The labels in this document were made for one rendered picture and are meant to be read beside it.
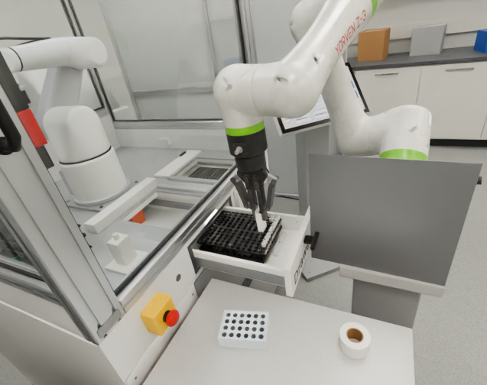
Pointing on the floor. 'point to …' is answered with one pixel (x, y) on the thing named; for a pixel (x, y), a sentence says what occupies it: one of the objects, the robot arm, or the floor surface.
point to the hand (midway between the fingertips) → (261, 218)
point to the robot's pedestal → (387, 296)
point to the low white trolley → (280, 345)
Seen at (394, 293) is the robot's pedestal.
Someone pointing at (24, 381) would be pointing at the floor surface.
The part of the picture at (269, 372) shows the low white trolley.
